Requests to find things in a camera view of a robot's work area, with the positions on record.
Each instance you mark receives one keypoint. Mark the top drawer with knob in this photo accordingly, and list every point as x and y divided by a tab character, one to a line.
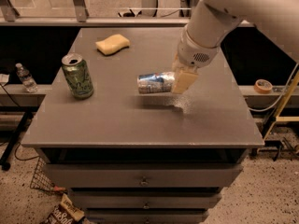
142	175

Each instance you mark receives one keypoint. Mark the metal rail frame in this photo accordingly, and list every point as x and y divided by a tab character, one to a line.
93	12

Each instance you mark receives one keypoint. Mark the snack chip bag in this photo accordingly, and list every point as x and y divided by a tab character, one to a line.
64	213

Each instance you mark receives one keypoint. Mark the yellow stand frame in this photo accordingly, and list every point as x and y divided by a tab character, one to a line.
276	117

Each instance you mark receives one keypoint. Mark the bottom drawer with knob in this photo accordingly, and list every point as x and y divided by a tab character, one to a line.
150	216

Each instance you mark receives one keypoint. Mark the silver blue redbull can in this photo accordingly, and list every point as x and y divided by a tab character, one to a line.
155	82

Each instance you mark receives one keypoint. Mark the green soda can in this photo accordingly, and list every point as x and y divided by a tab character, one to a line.
77	75

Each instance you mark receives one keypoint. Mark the drawer with knob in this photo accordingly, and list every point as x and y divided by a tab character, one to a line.
150	216
145	199
142	175

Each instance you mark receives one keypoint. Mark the clear plastic water bottle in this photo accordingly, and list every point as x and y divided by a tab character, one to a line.
26	78

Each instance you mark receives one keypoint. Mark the wire mesh basket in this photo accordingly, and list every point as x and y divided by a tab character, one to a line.
41	182

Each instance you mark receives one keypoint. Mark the grey drawer cabinet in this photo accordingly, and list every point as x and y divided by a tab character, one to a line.
209	123

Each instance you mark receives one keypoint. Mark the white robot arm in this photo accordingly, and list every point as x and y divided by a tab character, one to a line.
212	20

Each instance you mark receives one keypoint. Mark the middle drawer with knob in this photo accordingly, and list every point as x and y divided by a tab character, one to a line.
145	199

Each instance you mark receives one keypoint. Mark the roll of tape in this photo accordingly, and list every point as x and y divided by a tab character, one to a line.
263	86

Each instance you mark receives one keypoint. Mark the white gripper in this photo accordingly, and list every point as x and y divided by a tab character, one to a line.
193	52

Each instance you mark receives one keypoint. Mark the yellow sponge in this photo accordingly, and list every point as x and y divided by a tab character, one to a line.
112	44

